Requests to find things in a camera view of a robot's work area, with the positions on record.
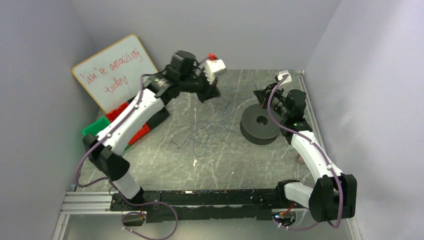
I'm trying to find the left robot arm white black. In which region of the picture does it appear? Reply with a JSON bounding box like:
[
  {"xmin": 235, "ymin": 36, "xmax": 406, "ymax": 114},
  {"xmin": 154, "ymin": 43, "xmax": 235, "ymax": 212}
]
[{"xmin": 75, "ymin": 50, "xmax": 227, "ymax": 206}]

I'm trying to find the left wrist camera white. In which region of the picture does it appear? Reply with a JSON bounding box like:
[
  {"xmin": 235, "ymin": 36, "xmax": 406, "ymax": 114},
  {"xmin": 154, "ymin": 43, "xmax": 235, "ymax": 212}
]
[{"xmin": 202, "ymin": 53, "xmax": 227, "ymax": 85}]

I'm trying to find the black spool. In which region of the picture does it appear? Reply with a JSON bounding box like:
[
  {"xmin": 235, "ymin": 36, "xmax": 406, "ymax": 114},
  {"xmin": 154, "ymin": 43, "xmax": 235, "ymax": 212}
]
[{"xmin": 239, "ymin": 103, "xmax": 281, "ymax": 146}]

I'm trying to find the blue cable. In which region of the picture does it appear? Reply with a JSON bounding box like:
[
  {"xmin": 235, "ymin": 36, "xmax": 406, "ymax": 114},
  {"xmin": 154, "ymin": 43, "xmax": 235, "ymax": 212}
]
[{"xmin": 170, "ymin": 81, "xmax": 259, "ymax": 158}]

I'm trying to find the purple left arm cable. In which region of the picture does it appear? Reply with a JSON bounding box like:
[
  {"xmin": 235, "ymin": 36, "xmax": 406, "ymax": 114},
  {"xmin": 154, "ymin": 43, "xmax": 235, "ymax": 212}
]
[{"xmin": 73, "ymin": 56, "xmax": 213, "ymax": 240}]

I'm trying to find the red bin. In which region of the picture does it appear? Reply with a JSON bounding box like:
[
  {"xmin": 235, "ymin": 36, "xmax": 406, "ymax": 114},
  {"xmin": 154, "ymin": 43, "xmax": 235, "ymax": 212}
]
[{"xmin": 105, "ymin": 101, "xmax": 152, "ymax": 146}]

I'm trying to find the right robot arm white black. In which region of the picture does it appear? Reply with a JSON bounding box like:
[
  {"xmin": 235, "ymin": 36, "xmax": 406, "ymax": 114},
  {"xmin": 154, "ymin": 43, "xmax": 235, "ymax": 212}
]
[{"xmin": 253, "ymin": 83, "xmax": 358, "ymax": 228}]

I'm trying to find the black bin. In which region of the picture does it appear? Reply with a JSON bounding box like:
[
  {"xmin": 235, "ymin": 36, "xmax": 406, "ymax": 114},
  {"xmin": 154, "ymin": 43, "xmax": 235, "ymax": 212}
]
[{"xmin": 127, "ymin": 92, "xmax": 171, "ymax": 130}]

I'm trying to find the whiteboard with red writing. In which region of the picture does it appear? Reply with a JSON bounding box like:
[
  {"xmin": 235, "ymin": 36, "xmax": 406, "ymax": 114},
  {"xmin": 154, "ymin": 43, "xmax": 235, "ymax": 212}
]
[{"xmin": 71, "ymin": 34, "xmax": 158, "ymax": 113}]

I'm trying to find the green bin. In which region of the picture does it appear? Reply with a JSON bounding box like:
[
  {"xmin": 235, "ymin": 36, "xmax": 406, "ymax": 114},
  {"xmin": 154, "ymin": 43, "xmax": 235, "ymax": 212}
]
[{"xmin": 82, "ymin": 116, "xmax": 126, "ymax": 147}]

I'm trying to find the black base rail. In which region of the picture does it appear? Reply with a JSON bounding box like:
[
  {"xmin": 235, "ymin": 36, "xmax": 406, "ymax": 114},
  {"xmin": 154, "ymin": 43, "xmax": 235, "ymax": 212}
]
[{"xmin": 109, "ymin": 188, "xmax": 304, "ymax": 223}]

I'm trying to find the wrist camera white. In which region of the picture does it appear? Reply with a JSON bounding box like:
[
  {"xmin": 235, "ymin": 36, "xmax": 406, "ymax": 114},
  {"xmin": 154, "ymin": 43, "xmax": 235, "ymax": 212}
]
[
  {"xmin": 202, "ymin": 53, "xmax": 227, "ymax": 85},
  {"xmin": 274, "ymin": 70, "xmax": 292, "ymax": 84}
]

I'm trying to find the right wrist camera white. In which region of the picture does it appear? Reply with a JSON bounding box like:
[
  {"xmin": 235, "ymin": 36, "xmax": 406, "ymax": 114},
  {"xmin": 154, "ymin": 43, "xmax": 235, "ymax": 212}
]
[{"xmin": 274, "ymin": 70, "xmax": 292, "ymax": 84}]

